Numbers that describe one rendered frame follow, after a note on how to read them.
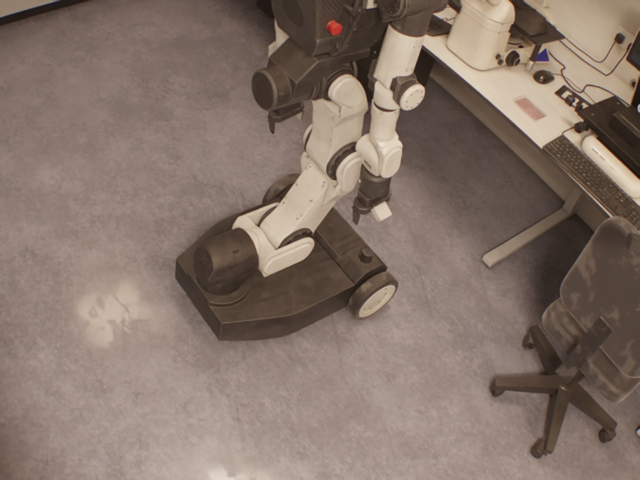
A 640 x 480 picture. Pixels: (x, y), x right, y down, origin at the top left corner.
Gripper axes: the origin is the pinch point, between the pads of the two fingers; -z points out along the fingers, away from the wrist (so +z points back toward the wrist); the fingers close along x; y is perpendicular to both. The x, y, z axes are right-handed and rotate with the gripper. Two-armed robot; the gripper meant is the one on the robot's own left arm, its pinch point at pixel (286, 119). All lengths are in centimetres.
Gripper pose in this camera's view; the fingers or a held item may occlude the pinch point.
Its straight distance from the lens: 232.3
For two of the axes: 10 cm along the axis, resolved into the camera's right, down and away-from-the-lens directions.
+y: -5.8, -6.7, 4.6
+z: 0.3, -5.8, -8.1
